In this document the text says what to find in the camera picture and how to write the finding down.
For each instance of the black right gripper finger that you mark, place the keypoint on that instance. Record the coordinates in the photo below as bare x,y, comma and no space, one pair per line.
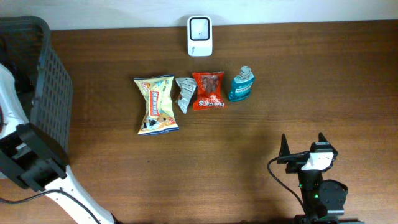
284,147
321,137

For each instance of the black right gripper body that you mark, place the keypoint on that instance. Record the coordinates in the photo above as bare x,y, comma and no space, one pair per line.
295,158

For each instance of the blue mouthwash bottle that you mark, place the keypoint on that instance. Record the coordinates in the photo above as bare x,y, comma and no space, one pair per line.
241,85

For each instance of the red snack bag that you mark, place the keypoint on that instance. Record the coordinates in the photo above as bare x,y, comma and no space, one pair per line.
208,90

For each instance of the silver foil packet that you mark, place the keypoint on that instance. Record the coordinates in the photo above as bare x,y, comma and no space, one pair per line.
187,88

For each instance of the yellow chip bag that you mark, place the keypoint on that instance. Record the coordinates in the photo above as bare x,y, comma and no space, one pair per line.
159,117

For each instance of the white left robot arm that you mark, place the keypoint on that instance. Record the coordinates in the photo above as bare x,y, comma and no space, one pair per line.
32,160

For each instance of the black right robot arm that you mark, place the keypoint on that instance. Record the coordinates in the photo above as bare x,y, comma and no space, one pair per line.
322,200

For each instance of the white black barcode scanner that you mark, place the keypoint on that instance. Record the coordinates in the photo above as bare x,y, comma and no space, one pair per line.
199,36

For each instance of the grey plastic mesh basket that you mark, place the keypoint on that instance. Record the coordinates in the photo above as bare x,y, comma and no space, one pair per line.
26,46

